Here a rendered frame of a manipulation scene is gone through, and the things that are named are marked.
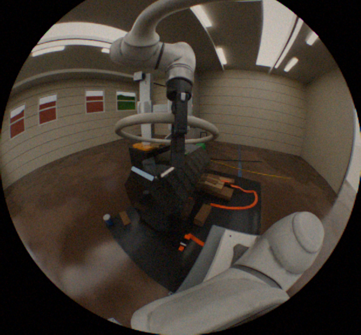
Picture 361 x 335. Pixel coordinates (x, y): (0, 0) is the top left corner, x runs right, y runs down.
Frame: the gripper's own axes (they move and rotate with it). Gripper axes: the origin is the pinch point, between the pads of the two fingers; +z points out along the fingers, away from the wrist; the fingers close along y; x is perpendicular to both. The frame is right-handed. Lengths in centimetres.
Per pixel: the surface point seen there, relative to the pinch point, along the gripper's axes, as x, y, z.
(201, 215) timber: -47, 84, 74
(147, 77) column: 35, 121, -128
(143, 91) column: 41, 132, -106
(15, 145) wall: 732, 141, -15
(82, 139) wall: 454, 479, -72
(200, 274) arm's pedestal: -8.0, -7.6, 41.5
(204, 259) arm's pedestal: -10.9, -2.1, 39.2
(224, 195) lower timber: -97, 111, 63
